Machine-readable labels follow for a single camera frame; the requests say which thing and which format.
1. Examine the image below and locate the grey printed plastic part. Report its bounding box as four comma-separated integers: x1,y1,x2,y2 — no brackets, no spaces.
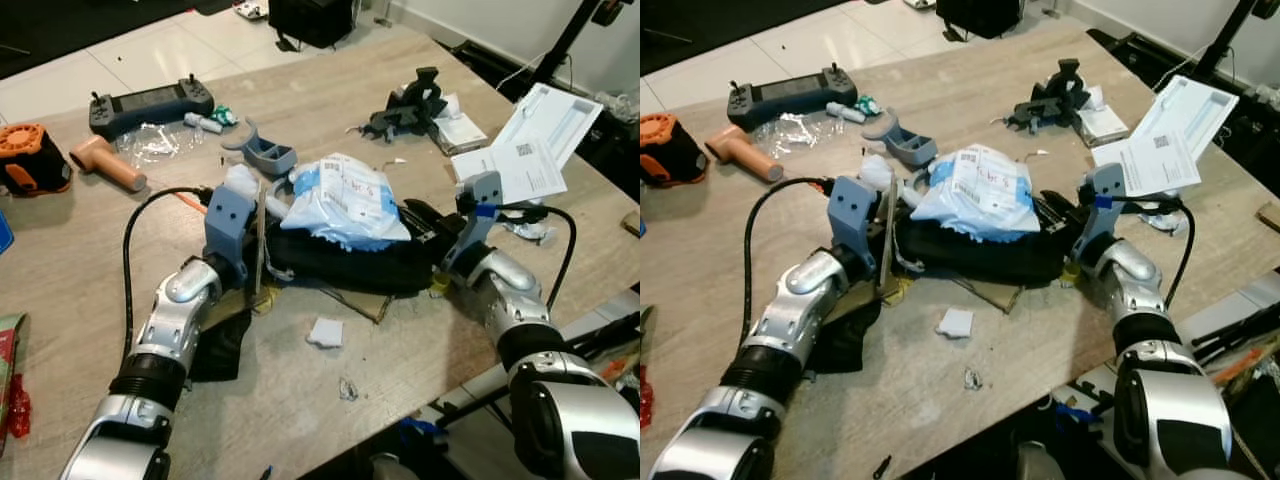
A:
221,117,299,178
861,107,940,169

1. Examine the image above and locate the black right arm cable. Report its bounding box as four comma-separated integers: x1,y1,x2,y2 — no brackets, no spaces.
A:
1128,194,1199,307
498,204,580,313

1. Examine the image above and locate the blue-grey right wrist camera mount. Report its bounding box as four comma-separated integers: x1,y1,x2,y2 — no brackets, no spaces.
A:
1077,162,1127,241
455,171,505,251

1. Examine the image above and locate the peach-coloured handle tool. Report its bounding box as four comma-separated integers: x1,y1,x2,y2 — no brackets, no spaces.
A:
68,135,149,193
705,126,785,184

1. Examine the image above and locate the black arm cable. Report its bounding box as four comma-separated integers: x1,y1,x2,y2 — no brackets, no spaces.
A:
498,204,580,313
741,176,832,348
121,186,217,363
1128,194,1199,307

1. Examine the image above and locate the black spare gripper mechanism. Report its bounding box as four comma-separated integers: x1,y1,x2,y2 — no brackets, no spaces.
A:
366,66,449,145
1006,58,1092,135

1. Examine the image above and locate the clear plastic wrap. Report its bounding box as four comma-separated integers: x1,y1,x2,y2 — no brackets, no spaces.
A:
754,112,833,157
114,122,188,167

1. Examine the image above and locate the black backpack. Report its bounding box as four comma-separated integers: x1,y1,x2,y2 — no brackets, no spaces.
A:
267,0,357,50
934,0,1022,42

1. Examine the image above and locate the black tripod stand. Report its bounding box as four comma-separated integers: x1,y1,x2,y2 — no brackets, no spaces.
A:
538,0,633,87
1188,0,1280,83

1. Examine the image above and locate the small white box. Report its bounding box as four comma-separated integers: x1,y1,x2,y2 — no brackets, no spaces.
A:
432,95,490,154
1075,87,1132,147

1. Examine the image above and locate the dark grey handheld controller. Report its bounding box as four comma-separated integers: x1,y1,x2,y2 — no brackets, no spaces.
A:
88,77,216,141
727,64,859,132

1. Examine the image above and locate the white and blue plastic bag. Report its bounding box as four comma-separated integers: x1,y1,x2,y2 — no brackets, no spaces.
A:
911,144,1042,244
280,153,412,253

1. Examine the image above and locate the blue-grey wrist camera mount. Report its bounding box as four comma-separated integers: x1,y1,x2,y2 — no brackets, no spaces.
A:
455,171,505,251
204,184,264,287
1077,162,1127,241
827,176,893,273

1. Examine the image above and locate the crumpled white plastic scrap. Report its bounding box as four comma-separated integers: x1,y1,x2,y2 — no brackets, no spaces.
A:
1139,204,1188,237
499,214,553,247

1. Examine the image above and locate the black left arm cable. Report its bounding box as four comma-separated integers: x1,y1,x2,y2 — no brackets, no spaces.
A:
741,176,832,348
121,186,217,363

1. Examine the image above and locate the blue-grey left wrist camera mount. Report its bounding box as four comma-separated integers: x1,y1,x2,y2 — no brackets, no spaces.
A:
827,176,893,273
204,184,264,287

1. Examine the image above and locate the red and green snack wrapper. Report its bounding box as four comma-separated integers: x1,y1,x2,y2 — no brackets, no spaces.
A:
0,312,32,443

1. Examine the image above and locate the orange and black device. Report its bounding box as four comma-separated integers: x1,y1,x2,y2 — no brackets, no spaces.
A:
640,112,710,188
0,122,74,197

